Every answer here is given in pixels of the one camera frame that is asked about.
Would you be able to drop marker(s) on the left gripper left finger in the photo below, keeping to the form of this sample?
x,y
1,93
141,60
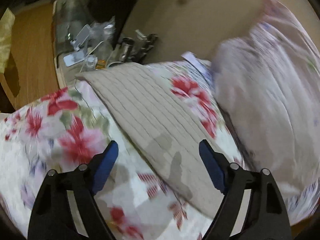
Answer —
x,y
51,216

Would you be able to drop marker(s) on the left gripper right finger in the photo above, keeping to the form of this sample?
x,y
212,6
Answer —
x,y
252,205

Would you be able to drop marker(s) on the beige ribbed knit garment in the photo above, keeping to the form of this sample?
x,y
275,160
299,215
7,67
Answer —
x,y
163,128

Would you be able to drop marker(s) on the floral bedspread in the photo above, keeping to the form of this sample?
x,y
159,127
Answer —
x,y
69,127

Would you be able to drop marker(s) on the pink pillow with blue print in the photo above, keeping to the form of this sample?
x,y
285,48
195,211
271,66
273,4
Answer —
x,y
268,83

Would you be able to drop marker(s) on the white phone on nightstand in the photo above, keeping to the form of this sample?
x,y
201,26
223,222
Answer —
x,y
74,58

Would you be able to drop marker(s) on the cluttered nightstand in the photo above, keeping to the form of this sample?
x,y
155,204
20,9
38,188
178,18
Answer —
x,y
75,29

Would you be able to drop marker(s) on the dark metal items cluster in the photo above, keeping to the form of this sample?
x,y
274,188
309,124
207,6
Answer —
x,y
132,49

